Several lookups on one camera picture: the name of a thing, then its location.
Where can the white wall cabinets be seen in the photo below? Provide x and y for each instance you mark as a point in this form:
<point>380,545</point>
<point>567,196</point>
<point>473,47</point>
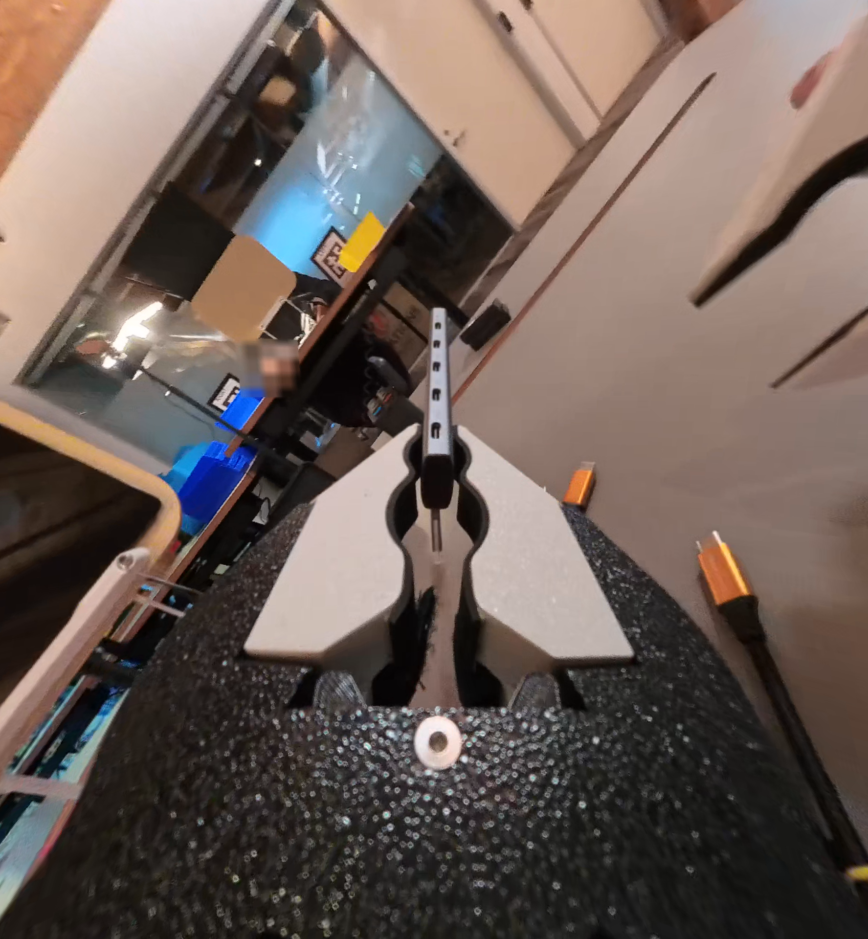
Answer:
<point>551,73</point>

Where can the white mirror stand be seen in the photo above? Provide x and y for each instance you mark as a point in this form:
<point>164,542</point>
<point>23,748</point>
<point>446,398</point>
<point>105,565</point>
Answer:
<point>52,660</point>

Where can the stack of blue bins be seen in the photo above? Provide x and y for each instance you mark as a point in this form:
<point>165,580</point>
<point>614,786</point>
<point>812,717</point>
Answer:
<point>210,484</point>

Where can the beige rounded panel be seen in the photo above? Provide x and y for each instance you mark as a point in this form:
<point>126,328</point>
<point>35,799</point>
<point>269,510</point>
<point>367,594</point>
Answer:
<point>243,290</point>

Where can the framed printed tag sign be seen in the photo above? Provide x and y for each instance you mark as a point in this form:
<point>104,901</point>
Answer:
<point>327,257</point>
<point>225,392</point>

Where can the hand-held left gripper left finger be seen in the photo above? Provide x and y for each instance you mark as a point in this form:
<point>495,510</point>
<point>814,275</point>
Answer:
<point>324,572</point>

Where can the grey usb hub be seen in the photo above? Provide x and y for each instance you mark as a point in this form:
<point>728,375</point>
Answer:
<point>437,381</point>

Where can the glass partition window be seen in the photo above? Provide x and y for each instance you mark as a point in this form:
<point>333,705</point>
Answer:
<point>360,147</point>

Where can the black square panel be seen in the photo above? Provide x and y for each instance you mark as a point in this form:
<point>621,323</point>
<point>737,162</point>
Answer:
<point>177,242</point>

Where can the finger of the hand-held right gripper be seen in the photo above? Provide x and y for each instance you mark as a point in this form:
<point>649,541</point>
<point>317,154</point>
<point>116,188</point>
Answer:
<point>830,132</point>
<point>866,352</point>

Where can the yellow plastic bin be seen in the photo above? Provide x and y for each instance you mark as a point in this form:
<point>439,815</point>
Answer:
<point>362,240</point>

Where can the small black box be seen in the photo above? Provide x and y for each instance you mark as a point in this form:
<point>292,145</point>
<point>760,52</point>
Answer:
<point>485,324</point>

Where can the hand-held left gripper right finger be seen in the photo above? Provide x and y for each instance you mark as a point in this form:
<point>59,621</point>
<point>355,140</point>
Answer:
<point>544,579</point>

